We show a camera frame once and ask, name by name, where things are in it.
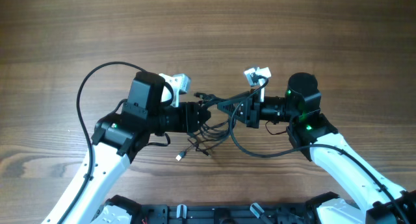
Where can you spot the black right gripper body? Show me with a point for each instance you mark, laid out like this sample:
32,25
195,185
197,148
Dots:
254,112

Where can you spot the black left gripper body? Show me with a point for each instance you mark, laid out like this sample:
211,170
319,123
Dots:
192,117

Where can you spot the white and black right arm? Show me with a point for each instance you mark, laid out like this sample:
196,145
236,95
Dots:
377,199

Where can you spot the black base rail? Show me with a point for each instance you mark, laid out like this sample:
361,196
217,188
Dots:
281,213

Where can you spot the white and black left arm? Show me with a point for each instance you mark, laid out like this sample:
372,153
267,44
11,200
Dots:
117,139

